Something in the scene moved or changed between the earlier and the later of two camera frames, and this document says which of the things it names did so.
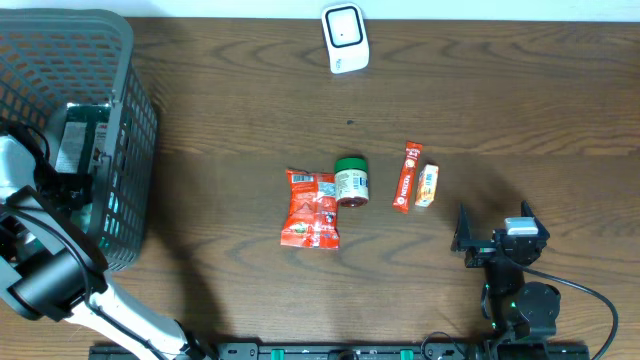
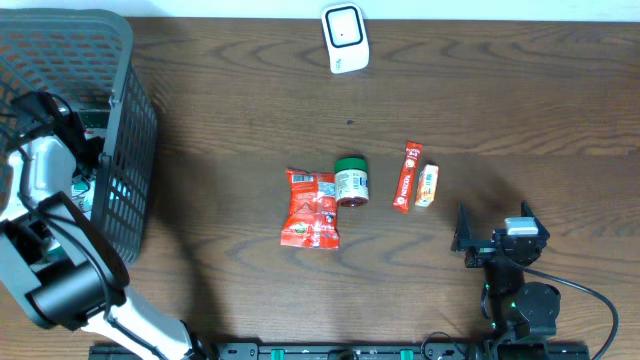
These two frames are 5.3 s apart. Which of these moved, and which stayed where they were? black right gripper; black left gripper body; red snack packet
Moved: black left gripper body
Stayed: red snack packet; black right gripper
